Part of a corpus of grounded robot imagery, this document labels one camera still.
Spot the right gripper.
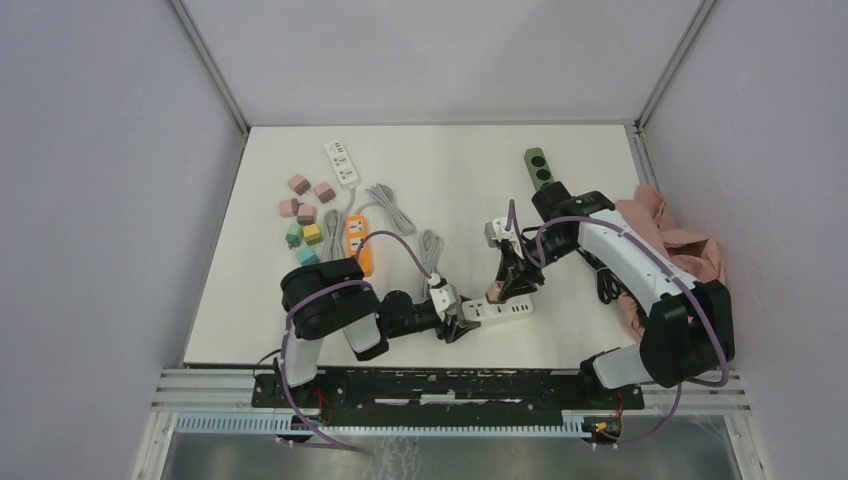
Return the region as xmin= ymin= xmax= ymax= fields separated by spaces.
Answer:
xmin=494 ymin=228 xmax=580 ymax=300

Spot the white power strip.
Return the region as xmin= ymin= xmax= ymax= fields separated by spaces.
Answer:
xmin=461 ymin=295 xmax=534 ymax=326
xmin=324 ymin=141 xmax=361 ymax=191

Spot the green power strip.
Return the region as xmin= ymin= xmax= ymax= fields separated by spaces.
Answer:
xmin=524 ymin=147 xmax=554 ymax=191

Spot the orange power strip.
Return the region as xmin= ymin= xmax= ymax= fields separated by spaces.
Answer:
xmin=345 ymin=214 xmax=373 ymax=277

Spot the teal USB adapter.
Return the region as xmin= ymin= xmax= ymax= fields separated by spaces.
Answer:
xmin=295 ymin=246 xmax=320 ymax=266

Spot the yellow USB adapter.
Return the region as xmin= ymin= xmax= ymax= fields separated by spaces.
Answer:
xmin=302 ymin=224 xmax=324 ymax=246

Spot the mint adapter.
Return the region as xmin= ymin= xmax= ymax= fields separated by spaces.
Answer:
xmin=284 ymin=223 xmax=303 ymax=249

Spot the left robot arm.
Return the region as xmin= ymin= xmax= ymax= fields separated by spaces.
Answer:
xmin=276 ymin=258 xmax=482 ymax=407

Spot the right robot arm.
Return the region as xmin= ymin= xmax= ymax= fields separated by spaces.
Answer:
xmin=485 ymin=182 xmax=735 ymax=408

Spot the pink cloth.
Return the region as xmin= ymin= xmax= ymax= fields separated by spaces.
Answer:
xmin=612 ymin=184 xmax=729 ymax=342

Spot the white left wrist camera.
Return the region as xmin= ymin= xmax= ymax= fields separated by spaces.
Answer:
xmin=427 ymin=273 xmax=461 ymax=320

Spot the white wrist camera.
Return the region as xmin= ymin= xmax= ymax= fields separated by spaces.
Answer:
xmin=427 ymin=273 xmax=461 ymax=320
xmin=484 ymin=217 xmax=519 ymax=248

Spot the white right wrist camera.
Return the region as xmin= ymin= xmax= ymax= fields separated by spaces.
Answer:
xmin=484 ymin=217 xmax=519 ymax=248

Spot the black mounting base plate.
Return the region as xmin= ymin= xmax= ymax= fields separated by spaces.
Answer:
xmin=251 ymin=366 xmax=645 ymax=427

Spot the black green strip cable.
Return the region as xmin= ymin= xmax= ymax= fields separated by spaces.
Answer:
xmin=582 ymin=248 xmax=631 ymax=307

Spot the grey coiled orange strip cable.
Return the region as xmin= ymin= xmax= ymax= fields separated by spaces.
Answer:
xmin=364 ymin=183 xmax=418 ymax=237

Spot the white slotted cable duct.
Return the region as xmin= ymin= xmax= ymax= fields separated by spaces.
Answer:
xmin=172 ymin=413 xmax=591 ymax=439

